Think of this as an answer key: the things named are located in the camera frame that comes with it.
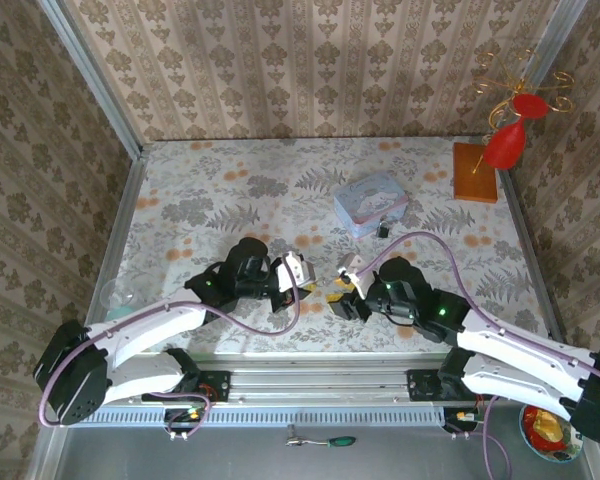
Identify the red gold foil packet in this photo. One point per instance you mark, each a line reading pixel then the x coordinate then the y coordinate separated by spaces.
pixel 542 427

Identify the clear glass cup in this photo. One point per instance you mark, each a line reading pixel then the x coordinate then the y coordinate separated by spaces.
pixel 117 297

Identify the pastel cartoon tin box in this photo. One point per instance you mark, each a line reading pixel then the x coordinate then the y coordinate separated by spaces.
pixel 370 200

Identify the small dark padlock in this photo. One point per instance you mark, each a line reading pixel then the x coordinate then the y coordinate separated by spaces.
pixel 383 230

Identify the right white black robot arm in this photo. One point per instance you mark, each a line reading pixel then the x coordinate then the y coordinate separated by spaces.
pixel 510 350

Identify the floral table cloth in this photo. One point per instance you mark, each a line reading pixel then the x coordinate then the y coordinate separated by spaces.
pixel 230 200

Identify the aluminium table side rail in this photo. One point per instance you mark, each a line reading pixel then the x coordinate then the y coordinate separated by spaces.
pixel 530 250
pixel 122 225

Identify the patterned bowl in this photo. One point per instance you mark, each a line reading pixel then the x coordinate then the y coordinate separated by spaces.
pixel 572 447

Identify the orange wooden block base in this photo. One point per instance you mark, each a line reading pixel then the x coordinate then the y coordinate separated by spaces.
pixel 472 175

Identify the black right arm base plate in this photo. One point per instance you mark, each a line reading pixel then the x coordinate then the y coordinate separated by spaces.
pixel 422 385

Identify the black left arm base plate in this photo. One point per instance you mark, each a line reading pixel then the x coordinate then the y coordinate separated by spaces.
pixel 215 385

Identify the aluminium frame post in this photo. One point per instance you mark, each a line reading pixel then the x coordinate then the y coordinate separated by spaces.
pixel 555 40
pixel 95 80

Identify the teal round object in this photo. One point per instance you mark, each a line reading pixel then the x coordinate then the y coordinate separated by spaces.
pixel 117 316

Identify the aluminium rail beam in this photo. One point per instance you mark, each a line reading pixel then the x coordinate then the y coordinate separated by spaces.
pixel 320 380

